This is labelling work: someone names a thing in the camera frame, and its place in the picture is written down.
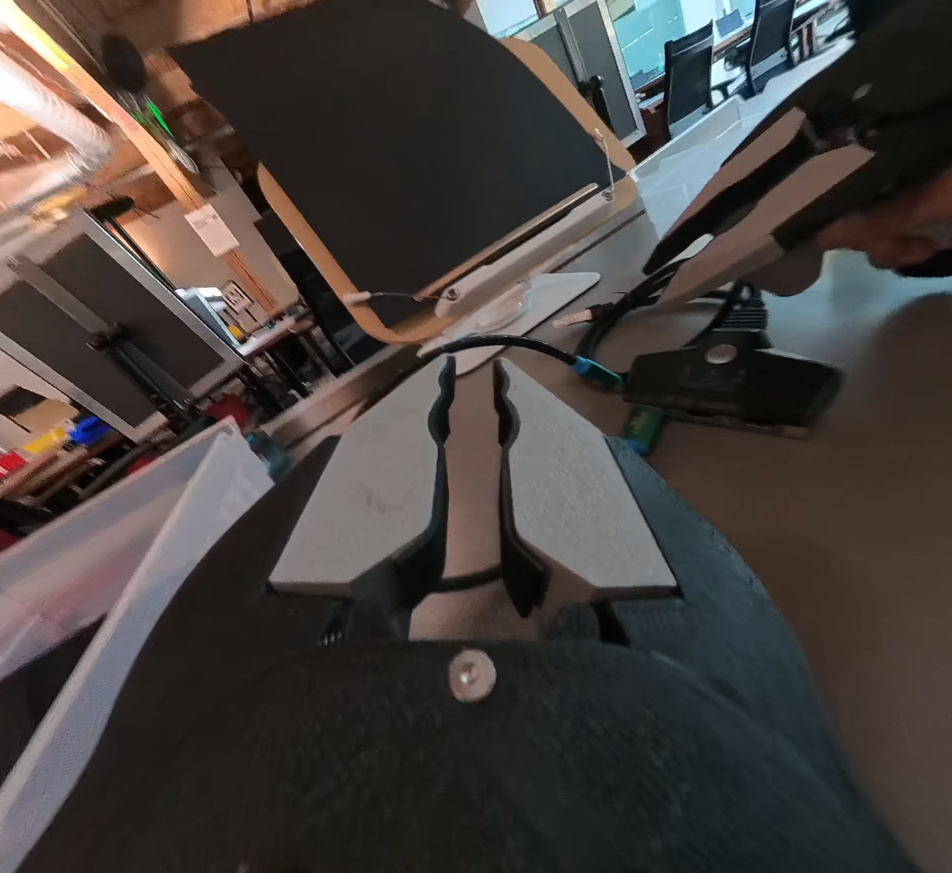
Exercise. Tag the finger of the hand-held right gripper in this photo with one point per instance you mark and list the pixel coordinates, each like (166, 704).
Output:
(744, 178)
(773, 211)

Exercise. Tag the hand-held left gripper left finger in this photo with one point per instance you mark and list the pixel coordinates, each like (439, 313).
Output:
(357, 501)

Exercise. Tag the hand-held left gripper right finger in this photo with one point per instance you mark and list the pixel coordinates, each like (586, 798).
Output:
(580, 501)

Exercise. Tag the hdmi port adapter box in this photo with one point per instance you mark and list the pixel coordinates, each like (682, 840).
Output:
(744, 386)

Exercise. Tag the person's right hand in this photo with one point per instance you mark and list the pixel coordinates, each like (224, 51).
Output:
(907, 226)

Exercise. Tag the grey framed partition panel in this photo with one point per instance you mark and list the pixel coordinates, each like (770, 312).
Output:
(595, 55)
(126, 308)

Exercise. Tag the white stand base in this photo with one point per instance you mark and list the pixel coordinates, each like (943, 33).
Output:
(550, 293)

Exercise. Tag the black tripod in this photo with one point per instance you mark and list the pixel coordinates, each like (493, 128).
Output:
(134, 360)

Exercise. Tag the translucent plastic bin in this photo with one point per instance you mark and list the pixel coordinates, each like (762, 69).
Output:
(89, 553)

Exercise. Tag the blue storage bin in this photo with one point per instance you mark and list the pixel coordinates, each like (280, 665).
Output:
(89, 430)

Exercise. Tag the white paper sign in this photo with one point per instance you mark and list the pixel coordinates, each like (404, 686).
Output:
(212, 230)

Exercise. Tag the green exit light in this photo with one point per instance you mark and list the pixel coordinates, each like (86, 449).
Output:
(158, 116)

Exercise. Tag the black round fixture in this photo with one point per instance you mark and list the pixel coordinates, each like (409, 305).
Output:
(123, 59)

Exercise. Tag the black panel on wooden frame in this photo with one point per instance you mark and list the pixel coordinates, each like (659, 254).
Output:
(387, 144)

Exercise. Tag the silver air duct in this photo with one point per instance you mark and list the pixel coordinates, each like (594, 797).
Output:
(44, 122)

